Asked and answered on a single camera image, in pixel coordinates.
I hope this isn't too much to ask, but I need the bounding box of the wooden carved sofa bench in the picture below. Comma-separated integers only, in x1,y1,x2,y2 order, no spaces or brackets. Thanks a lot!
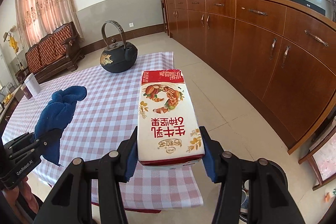
25,22,84,84

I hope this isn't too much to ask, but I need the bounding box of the black cast iron teapot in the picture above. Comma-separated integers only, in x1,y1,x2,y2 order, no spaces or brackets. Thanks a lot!
100,20,138,73

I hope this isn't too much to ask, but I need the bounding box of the blue towel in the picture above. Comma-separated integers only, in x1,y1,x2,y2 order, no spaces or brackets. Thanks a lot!
31,85,88,167

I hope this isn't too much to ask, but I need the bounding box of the white tin box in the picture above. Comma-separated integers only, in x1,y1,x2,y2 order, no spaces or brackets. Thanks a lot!
24,73,42,97

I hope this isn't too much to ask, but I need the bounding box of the person's left hand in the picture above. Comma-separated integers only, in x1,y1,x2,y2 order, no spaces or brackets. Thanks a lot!
2,176,39,217

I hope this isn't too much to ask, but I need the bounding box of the pink patterned curtain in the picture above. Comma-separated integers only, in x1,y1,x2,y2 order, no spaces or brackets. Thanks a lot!
15,0,83,50

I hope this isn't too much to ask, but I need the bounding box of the carved dark wood stand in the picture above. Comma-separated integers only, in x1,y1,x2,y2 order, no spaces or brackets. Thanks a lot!
298,118,335,191

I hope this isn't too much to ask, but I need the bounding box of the red white milk carton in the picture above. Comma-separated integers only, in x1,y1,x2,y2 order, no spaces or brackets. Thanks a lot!
137,69,205,169

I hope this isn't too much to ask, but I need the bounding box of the long wooden sideboard cabinet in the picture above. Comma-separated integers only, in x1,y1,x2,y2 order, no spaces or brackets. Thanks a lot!
165,0,335,153

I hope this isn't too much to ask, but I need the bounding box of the dark red small box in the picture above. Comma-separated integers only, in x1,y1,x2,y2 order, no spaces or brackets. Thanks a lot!
21,83,32,100

